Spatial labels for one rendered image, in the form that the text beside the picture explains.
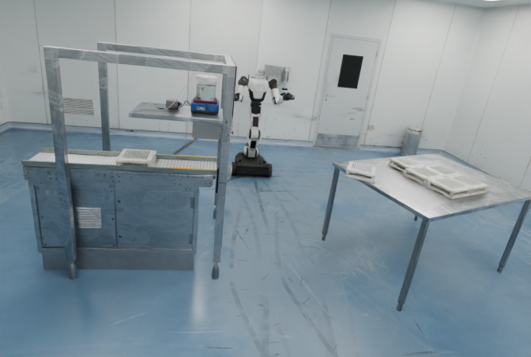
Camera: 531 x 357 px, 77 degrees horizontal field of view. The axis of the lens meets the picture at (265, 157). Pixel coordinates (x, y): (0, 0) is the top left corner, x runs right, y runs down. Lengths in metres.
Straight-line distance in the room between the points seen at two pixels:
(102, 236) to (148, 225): 0.37
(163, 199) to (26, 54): 4.63
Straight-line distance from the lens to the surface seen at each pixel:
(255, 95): 4.74
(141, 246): 2.97
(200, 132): 2.66
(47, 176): 2.81
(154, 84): 6.30
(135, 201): 2.76
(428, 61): 7.38
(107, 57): 2.39
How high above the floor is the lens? 1.92
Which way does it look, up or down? 20 degrees down
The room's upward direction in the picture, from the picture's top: 7 degrees clockwise
